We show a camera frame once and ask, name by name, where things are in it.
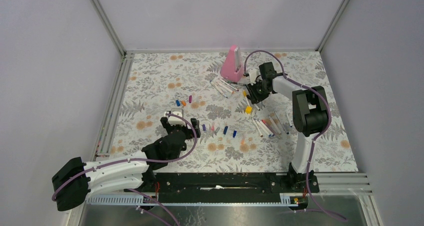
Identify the dark blue capped marker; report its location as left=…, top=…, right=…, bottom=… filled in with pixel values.
left=275, top=111, right=290, bottom=134

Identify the pink metronome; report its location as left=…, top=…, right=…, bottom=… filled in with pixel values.
left=220, top=45, right=245, bottom=83

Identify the pink translucent marker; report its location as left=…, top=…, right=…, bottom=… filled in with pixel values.
left=261, top=119, right=278, bottom=135

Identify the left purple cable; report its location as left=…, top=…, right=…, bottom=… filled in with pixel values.
left=51, top=113, right=198, bottom=202

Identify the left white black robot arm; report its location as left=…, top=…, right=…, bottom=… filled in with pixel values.
left=51, top=109, right=201, bottom=211

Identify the magenta capped white marker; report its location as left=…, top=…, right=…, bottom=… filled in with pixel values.
left=219, top=78, right=239, bottom=91

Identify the floral table mat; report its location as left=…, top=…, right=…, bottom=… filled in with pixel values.
left=106, top=51, right=359, bottom=173

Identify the purple capped white marker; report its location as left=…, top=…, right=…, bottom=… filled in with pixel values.
left=258, top=120, right=275, bottom=137

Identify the blue capped white marker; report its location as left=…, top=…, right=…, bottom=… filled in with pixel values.
left=210, top=81, right=228, bottom=98

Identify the grey white marker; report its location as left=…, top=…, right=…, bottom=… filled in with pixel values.
left=268, top=116, right=281, bottom=135

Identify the red brown capped marker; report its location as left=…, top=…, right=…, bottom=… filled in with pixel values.
left=252, top=118, right=264, bottom=137

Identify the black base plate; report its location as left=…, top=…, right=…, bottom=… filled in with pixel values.
left=136, top=172, right=319, bottom=204

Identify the yellow cube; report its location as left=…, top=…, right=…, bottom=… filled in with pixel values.
left=245, top=106, right=253, bottom=114

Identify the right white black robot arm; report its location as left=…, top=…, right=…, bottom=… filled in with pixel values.
left=246, top=62, right=331, bottom=192

